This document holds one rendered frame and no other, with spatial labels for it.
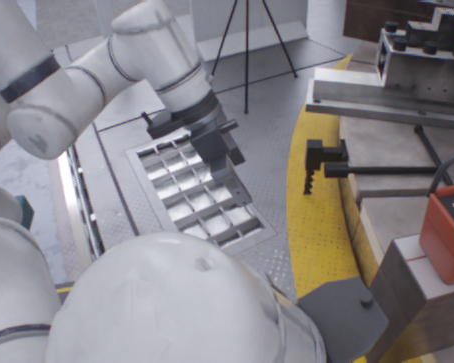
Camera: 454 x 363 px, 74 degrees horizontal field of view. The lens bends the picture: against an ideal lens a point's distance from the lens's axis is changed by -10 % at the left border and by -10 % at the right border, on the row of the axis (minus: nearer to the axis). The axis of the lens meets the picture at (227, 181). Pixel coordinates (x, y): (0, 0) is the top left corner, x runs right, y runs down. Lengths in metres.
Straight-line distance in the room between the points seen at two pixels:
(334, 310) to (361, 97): 1.58
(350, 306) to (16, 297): 0.23
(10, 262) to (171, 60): 0.35
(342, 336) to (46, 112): 0.39
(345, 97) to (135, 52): 1.40
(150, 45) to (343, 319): 0.41
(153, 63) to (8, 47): 0.19
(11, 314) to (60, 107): 0.29
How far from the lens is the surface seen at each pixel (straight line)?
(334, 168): 1.35
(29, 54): 0.46
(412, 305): 0.69
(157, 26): 0.49
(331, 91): 1.77
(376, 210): 1.28
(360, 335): 0.26
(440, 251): 0.64
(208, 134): 0.51
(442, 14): 1.75
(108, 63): 0.54
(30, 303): 0.24
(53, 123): 0.44
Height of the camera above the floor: 1.20
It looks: 42 degrees down
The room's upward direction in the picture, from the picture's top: 5 degrees counter-clockwise
